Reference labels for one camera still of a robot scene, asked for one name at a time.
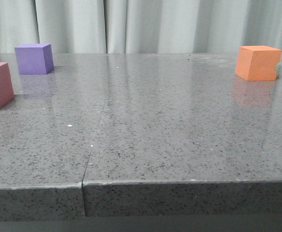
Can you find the orange foam cube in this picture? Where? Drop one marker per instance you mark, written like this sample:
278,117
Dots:
257,62

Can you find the grey curtain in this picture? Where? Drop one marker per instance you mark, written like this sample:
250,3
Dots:
141,26

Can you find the purple foam cube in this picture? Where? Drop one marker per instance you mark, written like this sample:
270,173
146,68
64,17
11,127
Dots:
34,58

